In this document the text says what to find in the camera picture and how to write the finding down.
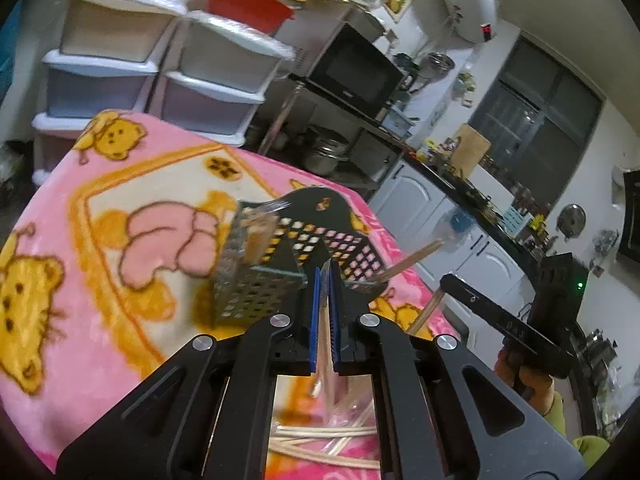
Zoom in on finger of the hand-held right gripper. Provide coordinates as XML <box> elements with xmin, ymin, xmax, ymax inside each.
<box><xmin>440</xmin><ymin>273</ymin><xmax>508</xmax><ymax>333</ymax></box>

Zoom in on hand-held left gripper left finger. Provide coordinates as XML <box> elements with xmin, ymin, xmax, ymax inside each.
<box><xmin>56</xmin><ymin>267</ymin><xmax>321</xmax><ymax>480</ymax></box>

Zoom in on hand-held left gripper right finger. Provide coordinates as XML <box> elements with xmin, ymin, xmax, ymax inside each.
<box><xmin>327</xmin><ymin>260</ymin><xmax>586</xmax><ymax>480</ymax></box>

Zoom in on wooden chopsticks pair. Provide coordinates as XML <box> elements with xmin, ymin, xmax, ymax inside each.
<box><xmin>311</xmin><ymin>259</ymin><xmax>337</xmax><ymax>413</ymax></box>
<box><xmin>242</xmin><ymin>200</ymin><xmax>291</xmax><ymax>263</ymax></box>
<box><xmin>380</xmin><ymin>239</ymin><xmax>445</xmax><ymax>281</ymax></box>
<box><xmin>409</xmin><ymin>287</ymin><xmax>446</xmax><ymax>335</ymax></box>

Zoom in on grey perforated utensil holder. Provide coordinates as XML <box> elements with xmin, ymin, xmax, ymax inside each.
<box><xmin>212</xmin><ymin>187</ymin><xmax>391</xmax><ymax>331</ymax></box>

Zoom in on pile of chopsticks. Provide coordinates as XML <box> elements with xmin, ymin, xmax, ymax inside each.
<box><xmin>270</xmin><ymin>400</ymin><xmax>381</xmax><ymax>471</ymax></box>

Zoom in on person's right hand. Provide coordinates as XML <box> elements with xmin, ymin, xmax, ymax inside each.
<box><xmin>497</xmin><ymin>350</ymin><xmax>556</xmax><ymax>416</ymax></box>

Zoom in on black kitchen countertop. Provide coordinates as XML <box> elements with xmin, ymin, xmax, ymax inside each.
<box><xmin>400</xmin><ymin>147</ymin><xmax>546</xmax><ymax>266</ymax></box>

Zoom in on round steel lid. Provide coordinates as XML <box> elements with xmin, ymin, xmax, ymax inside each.
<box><xmin>556</xmin><ymin>203</ymin><xmax>587</xmax><ymax>238</ymax></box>

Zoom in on chopsticks in holder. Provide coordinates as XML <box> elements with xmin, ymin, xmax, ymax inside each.
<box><xmin>370</xmin><ymin>160</ymin><xmax>531</xmax><ymax>321</ymax></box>

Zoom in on wooden cutting board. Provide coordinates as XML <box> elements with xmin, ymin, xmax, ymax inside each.
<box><xmin>450</xmin><ymin>124</ymin><xmax>493</xmax><ymax>181</ymax></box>

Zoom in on steel pot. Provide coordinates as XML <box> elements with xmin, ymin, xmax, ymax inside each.
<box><xmin>302</xmin><ymin>130</ymin><xmax>351</xmax><ymax>176</ymax></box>

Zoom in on metal kitchen rack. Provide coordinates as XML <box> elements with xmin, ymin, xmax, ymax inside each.
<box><xmin>245</xmin><ymin>75</ymin><xmax>406</xmax><ymax>201</ymax></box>

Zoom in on pink printed blanket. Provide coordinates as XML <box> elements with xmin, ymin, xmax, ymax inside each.
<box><xmin>0</xmin><ymin>110</ymin><xmax>461</xmax><ymax>480</ymax></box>

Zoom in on steel jar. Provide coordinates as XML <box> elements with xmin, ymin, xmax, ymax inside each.
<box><xmin>417</xmin><ymin>51</ymin><xmax>456</xmax><ymax>91</ymax></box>

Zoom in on black microwave oven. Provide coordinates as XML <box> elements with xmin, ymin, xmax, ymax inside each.
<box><xmin>290</xmin><ymin>20</ymin><xmax>416</xmax><ymax>121</ymax></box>

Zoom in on white water heater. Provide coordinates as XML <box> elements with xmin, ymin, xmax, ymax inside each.
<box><xmin>425</xmin><ymin>0</ymin><xmax>498</xmax><ymax>43</ymax></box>

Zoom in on red plastic basin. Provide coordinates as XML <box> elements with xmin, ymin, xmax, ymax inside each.
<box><xmin>207</xmin><ymin>0</ymin><xmax>296</xmax><ymax>36</ymax></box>

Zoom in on clear plastic bag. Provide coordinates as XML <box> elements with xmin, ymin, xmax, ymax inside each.
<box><xmin>0</xmin><ymin>140</ymin><xmax>36</xmax><ymax>201</ymax></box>

